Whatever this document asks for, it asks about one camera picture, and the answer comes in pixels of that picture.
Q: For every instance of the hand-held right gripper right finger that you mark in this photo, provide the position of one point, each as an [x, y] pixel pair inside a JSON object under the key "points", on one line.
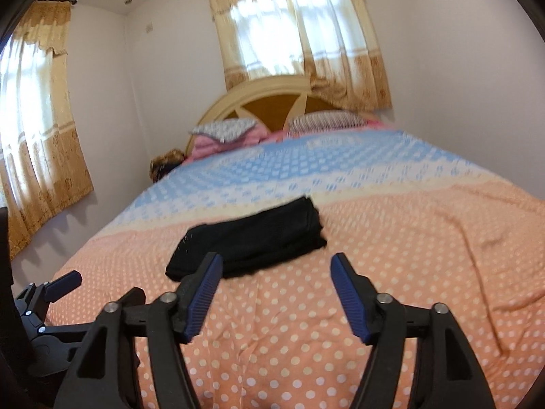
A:
{"points": [[350, 300]]}

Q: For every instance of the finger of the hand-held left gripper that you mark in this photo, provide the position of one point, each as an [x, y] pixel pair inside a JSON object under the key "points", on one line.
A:
{"points": [[64, 283]]}

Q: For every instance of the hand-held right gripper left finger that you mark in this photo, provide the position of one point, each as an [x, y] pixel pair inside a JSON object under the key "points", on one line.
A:
{"points": [[204, 296]]}

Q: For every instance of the black pants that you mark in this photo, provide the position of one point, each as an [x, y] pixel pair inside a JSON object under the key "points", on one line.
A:
{"points": [[255, 238]]}

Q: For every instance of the polka dot bedspread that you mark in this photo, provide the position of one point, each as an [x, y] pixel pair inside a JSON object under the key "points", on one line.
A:
{"points": [[383, 243]]}

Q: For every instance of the brown plush toy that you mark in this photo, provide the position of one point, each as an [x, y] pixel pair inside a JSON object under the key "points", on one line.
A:
{"points": [[164, 165]]}

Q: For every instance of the folded pink blanket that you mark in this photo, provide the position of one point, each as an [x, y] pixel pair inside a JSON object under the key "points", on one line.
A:
{"points": [[204, 150]]}

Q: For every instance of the yellow patterned window curtain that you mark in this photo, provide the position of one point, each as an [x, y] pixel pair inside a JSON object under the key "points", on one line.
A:
{"points": [[298, 30], [38, 136]]}

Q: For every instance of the grey patterned pillow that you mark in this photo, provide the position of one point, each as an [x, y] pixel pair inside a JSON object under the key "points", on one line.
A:
{"points": [[225, 130]]}

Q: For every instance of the striped pillow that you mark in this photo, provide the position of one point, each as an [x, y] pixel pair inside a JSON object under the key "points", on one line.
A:
{"points": [[328, 121]]}

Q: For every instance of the cream and brown headboard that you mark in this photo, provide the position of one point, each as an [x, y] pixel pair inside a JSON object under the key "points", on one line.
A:
{"points": [[264, 113]]}

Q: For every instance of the dark curtain rod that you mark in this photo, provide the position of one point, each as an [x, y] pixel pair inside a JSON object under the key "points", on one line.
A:
{"points": [[57, 1]]}

